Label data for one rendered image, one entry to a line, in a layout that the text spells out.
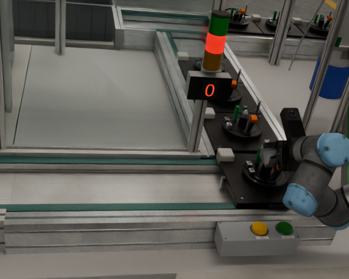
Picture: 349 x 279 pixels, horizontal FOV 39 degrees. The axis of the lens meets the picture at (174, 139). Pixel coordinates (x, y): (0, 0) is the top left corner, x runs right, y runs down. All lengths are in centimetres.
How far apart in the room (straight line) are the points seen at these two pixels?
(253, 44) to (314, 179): 156
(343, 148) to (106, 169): 70
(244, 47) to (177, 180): 125
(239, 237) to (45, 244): 49
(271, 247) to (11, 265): 65
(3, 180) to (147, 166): 41
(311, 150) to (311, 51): 163
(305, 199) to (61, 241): 60
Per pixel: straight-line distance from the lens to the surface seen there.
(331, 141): 111
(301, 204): 111
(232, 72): 211
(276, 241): 131
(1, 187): 143
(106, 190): 141
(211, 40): 133
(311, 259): 144
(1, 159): 149
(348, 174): 148
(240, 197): 138
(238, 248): 129
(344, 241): 154
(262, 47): 262
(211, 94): 139
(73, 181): 144
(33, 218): 127
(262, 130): 172
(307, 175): 112
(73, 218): 127
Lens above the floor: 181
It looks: 32 degrees down
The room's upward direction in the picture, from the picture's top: 9 degrees clockwise
